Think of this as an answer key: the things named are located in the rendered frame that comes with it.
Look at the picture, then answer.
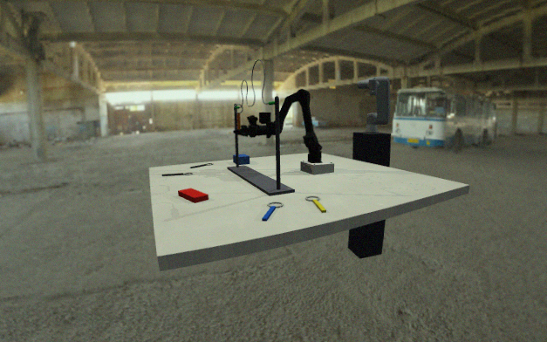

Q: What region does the red flat bar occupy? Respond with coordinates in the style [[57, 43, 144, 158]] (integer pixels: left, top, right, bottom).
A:
[[178, 188, 209, 203]]

